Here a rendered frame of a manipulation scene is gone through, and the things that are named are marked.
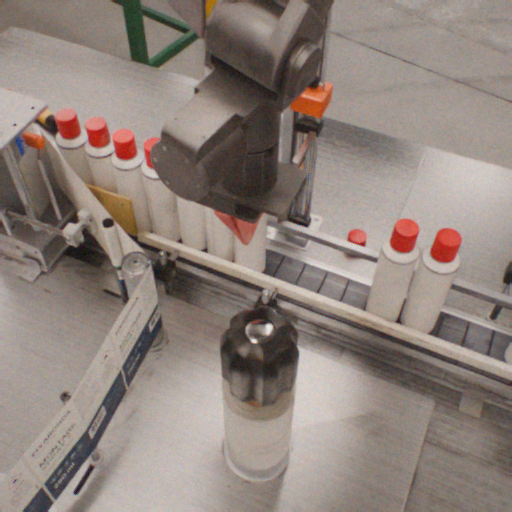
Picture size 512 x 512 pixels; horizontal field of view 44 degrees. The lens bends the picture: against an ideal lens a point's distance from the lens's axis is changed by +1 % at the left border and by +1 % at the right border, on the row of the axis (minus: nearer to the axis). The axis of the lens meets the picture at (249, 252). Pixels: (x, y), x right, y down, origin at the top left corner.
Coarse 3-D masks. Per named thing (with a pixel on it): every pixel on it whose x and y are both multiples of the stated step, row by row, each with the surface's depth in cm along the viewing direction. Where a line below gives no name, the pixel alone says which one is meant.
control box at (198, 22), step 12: (168, 0) 78; (180, 0) 75; (192, 0) 72; (204, 0) 71; (216, 0) 71; (276, 0) 75; (180, 12) 77; (192, 12) 73; (204, 12) 72; (192, 24) 75; (204, 24) 73; (204, 36) 74
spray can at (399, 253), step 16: (400, 224) 83; (416, 224) 83; (384, 240) 87; (400, 240) 83; (416, 240) 84; (384, 256) 86; (400, 256) 85; (416, 256) 85; (384, 272) 88; (400, 272) 87; (384, 288) 90; (400, 288) 90; (368, 304) 97; (384, 304) 93; (400, 304) 94
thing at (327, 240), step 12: (276, 228) 101; (288, 228) 99; (300, 228) 99; (312, 240) 99; (324, 240) 98; (336, 240) 98; (348, 252) 97; (360, 252) 96; (372, 252) 96; (456, 288) 93; (468, 288) 92; (480, 288) 92; (492, 300) 92; (504, 300) 91
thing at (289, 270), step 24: (192, 264) 105; (288, 264) 105; (264, 288) 102; (312, 288) 102; (336, 288) 102; (360, 288) 102; (384, 336) 96; (456, 336) 96; (480, 336) 96; (504, 336) 96; (456, 360) 95; (504, 360) 94
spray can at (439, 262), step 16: (448, 240) 82; (432, 256) 84; (448, 256) 83; (416, 272) 88; (432, 272) 84; (448, 272) 84; (416, 288) 89; (432, 288) 87; (448, 288) 88; (416, 304) 91; (432, 304) 90; (400, 320) 98; (416, 320) 93; (432, 320) 93
